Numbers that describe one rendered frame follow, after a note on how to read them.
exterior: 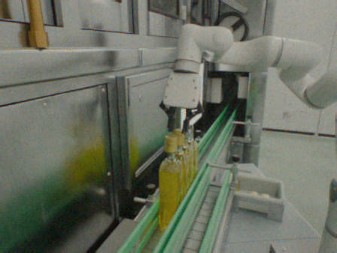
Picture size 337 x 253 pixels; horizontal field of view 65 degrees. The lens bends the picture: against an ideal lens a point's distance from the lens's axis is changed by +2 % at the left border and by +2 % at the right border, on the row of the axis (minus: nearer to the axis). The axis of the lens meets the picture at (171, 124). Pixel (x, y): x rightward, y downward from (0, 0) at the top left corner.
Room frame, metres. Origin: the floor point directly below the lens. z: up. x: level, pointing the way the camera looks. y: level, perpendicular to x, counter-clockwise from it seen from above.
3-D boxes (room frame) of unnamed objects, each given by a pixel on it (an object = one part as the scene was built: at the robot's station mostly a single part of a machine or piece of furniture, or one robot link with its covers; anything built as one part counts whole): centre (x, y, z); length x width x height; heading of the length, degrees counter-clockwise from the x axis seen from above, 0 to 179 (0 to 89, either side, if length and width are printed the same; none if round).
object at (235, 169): (0.90, -0.22, 0.95); 0.17 x 0.03 x 0.12; 70
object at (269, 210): (0.98, -0.33, 0.79); 0.27 x 0.17 x 0.08; 70
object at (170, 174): (0.67, 0.00, 0.99); 0.06 x 0.06 x 0.21; 70
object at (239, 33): (1.72, -0.37, 1.49); 0.21 x 0.05 x 0.21; 70
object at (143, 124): (1.12, -0.02, 1.15); 0.90 x 0.03 x 0.34; 160
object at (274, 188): (0.98, -0.35, 0.80); 0.22 x 0.17 x 0.09; 70
